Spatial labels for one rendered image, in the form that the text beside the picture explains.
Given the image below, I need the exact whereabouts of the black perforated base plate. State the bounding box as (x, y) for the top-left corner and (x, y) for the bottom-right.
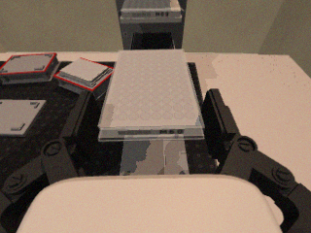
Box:
(0, 62), (218, 189)

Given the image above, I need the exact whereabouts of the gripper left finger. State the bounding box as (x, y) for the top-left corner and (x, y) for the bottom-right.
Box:
(0, 91), (101, 233)

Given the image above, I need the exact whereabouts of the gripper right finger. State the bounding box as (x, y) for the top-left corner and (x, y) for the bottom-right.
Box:
(201, 88), (311, 233)

